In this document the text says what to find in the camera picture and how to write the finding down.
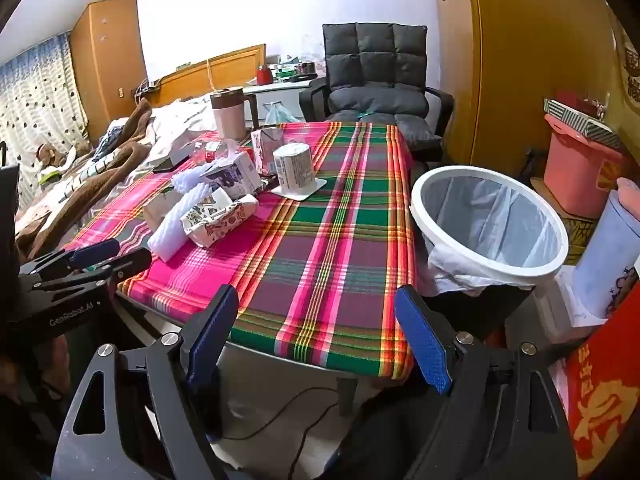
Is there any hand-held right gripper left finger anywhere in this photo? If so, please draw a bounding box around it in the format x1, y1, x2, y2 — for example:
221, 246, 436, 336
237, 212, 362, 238
50, 284, 241, 480

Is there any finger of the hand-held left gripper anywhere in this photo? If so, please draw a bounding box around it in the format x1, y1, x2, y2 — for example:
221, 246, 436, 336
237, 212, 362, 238
31, 249, 152, 292
20, 239, 121, 277

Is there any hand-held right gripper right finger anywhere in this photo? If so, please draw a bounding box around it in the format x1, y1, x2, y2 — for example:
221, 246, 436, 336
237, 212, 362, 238
394, 284, 576, 480

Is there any white foam net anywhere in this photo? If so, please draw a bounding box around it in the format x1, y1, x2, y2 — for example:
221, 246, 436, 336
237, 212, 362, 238
147, 167, 233, 263

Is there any translucent bin liner bag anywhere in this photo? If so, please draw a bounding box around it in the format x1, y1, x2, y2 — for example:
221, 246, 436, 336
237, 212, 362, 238
425, 175, 561, 297

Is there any white trash bin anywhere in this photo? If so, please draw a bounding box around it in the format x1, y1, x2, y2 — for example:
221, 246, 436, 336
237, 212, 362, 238
410, 165, 571, 306

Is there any purple milk carton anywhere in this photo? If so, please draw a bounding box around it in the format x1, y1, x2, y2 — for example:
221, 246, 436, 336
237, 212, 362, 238
200, 152, 262, 198

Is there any clear bottle with red label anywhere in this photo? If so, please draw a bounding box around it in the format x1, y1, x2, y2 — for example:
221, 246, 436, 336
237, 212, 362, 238
190, 137, 251, 163

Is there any brown blanket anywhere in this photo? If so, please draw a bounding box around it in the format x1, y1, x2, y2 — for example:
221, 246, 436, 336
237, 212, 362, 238
15, 97, 153, 261

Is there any dark low table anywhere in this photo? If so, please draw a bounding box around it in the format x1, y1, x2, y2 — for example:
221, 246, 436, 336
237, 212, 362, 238
115, 287, 416, 417

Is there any patterned tissue pack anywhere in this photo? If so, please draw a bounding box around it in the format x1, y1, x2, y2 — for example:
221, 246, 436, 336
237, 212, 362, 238
180, 194, 260, 248

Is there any black phone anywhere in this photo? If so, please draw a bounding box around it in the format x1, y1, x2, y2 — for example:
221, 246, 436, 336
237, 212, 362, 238
152, 156, 191, 174

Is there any plaid tablecloth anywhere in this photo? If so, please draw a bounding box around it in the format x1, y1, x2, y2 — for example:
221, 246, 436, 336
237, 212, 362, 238
65, 121, 418, 381

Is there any white appliance box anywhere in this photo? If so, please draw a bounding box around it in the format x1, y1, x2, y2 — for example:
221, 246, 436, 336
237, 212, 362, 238
537, 265, 608, 341

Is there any white bedding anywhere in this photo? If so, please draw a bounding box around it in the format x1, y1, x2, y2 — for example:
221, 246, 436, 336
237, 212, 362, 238
145, 95, 221, 161

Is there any white coaster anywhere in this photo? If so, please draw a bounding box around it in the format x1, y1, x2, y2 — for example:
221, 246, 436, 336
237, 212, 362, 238
270, 176, 328, 202

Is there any patterned curtain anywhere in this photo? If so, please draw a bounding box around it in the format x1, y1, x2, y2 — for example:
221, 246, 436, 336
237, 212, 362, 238
0, 32, 88, 171

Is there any pink jug with brown lid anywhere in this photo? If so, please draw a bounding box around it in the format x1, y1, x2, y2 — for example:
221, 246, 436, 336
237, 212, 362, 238
210, 86, 260, 141

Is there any brown drink carton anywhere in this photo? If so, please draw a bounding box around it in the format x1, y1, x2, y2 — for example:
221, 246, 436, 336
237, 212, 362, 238
250, 127, 286, 173

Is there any red gift bag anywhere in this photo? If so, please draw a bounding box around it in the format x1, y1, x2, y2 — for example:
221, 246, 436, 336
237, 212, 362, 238
565, 285, 640, 480

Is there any wooden cabinet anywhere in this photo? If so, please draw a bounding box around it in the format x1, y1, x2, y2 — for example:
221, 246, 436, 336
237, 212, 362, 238
70, 0, 148, 143

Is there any yellow patterned box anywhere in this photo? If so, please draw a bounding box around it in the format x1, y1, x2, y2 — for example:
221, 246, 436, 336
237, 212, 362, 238
530, 175, 611, 266

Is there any light blue cylinder container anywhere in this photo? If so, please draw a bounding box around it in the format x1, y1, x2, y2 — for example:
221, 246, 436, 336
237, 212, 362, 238
572, 190, 640, 318

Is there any clear plastic bag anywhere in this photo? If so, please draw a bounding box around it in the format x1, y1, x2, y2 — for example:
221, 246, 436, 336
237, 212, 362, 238
263, 102, 303, 126

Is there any wooden headboard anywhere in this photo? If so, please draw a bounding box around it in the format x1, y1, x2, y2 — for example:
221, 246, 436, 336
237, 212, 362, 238
147, 44, 267, 106

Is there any white desk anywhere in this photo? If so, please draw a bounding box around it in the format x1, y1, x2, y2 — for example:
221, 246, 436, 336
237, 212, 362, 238
245, 77, 326, 121

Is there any pink plastic bucket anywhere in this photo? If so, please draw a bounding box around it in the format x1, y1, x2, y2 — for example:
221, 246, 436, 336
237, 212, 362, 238
542, 112, 623, 211

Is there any pink lid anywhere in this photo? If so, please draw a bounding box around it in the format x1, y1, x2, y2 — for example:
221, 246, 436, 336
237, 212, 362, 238
615, 177, 640, 211

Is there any striped flat box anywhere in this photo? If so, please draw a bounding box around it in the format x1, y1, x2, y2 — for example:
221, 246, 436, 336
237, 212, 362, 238
544, 97, 626, 148

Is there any grey padded chair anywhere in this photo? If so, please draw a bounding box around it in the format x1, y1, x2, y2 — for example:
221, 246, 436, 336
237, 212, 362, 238
299, 22, 456, 161

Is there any red flat box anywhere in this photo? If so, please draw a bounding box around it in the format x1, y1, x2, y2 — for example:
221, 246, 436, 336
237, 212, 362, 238
555, 89, 608, 111

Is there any yellow wooden wardrobe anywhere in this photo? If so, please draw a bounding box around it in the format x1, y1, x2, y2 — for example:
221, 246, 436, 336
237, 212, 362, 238
432, 0, 640, 181

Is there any gold paper bag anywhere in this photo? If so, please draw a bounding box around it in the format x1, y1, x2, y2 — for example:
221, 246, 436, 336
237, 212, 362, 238
610, 25, 640, 106

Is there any black cable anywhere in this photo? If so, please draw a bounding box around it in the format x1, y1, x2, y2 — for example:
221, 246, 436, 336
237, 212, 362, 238
220, 400, 341, 480

